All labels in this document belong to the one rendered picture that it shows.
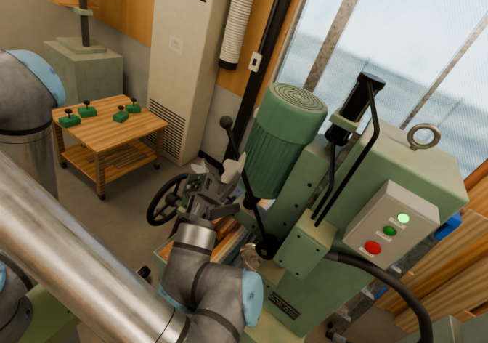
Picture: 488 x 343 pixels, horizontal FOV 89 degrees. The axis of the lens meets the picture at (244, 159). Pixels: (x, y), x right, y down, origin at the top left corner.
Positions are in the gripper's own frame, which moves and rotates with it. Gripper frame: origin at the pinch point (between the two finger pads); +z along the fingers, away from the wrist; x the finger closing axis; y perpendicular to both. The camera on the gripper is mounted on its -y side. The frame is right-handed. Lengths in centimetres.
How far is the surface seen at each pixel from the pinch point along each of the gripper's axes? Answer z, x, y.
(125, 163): 36, 159, -44
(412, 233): -14.6, -40.8, -12.5
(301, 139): 5.7, -18.9, -6.1
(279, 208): -7.8, -7.4, -20.1
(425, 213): -11.3, -43.3, -10.3
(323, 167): -0.1, -23.5, -11.0
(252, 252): -20.7, 2.8, -25.3
